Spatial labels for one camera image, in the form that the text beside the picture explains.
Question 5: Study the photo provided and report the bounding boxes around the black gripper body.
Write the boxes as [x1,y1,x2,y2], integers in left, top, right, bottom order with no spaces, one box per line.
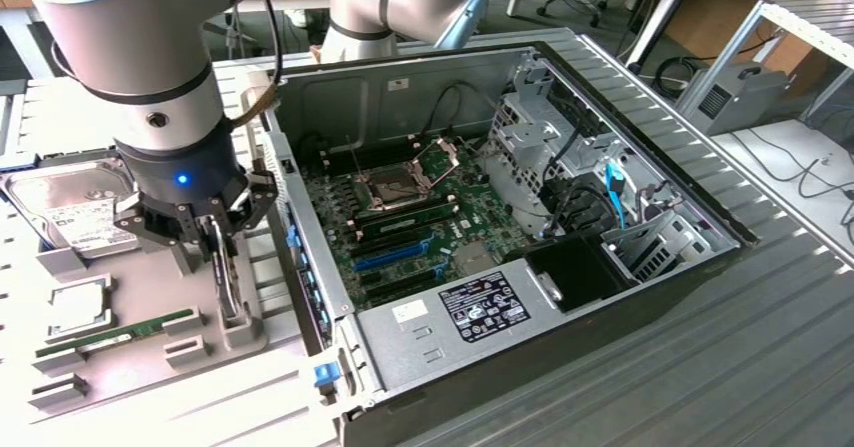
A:
[114,125,250,243]

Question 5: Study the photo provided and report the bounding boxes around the graphics card with black shroud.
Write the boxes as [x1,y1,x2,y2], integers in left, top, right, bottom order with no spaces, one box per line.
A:
[199,216,250,327]

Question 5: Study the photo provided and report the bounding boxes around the silver hard disk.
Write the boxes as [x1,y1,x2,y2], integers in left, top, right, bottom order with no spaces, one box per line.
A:
[0,161,143,262]

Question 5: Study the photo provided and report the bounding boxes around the grey parts rack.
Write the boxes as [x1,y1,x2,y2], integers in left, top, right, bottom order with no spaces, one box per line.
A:
[26,206,270,427]

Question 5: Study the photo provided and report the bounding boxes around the socket locking lever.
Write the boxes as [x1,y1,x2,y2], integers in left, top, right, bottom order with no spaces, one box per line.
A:
[345,134,367,178]

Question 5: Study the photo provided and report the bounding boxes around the silver CPU chip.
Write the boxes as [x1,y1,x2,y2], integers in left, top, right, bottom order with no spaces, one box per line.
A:
[50,281,113,333]

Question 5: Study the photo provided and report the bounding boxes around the CPU socket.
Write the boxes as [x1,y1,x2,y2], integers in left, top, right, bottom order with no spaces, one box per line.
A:
[357,164,429,213]

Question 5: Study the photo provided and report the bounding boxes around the green RAM stick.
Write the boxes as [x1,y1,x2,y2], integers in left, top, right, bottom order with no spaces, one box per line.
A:
[33,306,202,363]

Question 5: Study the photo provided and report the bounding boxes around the blue disk carrier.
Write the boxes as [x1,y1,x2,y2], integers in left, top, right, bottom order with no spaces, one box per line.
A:
[0,146,129,174]

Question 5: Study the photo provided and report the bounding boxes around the installed RAM stick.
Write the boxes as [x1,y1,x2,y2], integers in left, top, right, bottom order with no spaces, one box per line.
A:
[351,199,460,234]

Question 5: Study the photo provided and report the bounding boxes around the blue expansion slot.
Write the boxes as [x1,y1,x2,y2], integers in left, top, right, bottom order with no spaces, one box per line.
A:
[351,249,442,274]

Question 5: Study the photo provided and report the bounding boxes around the metal socket cover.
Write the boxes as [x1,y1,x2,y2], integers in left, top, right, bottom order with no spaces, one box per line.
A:
[406,136,462,191]

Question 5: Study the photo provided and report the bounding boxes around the green motherboard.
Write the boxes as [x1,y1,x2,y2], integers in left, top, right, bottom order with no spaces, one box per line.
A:
[297,136,536,313]

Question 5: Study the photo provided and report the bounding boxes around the silver chipset heatsink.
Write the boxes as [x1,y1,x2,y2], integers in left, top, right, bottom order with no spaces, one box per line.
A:
[450,245,501,277]

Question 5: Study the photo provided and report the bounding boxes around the blue case latch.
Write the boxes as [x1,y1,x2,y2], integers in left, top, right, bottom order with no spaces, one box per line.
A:
[311,361,339,393]

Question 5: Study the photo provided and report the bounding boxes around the silver power supply unit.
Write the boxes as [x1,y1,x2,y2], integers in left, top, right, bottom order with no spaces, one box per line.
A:
[351,258,566,401]

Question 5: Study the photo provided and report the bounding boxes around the perforated silver drive cage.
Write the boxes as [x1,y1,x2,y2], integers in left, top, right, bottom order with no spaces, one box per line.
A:
[486,91,582,178]

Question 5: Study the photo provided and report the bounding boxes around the open PC case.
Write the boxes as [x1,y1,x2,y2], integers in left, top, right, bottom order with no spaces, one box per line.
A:
[234,40,762,447]

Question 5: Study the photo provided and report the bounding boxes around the silver disk bay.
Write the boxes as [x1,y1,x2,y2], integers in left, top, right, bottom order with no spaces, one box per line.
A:
[600,210,744,284]

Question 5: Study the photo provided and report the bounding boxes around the black office chair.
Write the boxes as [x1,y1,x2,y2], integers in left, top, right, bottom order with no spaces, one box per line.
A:
[506,0,610,29]

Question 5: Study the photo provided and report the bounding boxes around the black tripod pole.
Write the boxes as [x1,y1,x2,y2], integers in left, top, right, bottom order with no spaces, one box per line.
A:
[626,0,709,76]

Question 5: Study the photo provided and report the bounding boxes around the grey computer box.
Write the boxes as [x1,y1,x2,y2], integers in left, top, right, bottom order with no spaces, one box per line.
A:
[693,65,794,137]

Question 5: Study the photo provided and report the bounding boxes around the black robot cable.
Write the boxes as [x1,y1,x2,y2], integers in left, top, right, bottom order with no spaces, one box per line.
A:
[226,0,286,128]

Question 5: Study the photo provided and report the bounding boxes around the black cable bundle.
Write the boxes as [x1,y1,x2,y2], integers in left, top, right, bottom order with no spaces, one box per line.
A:
[538,174,620,241]

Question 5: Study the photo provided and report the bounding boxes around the blue wire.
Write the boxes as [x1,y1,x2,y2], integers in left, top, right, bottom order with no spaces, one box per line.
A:
[604,159,633,231]

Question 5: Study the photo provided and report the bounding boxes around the aluminium frame rack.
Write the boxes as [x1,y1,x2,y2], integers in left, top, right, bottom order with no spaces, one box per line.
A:
[673,0,854,168]

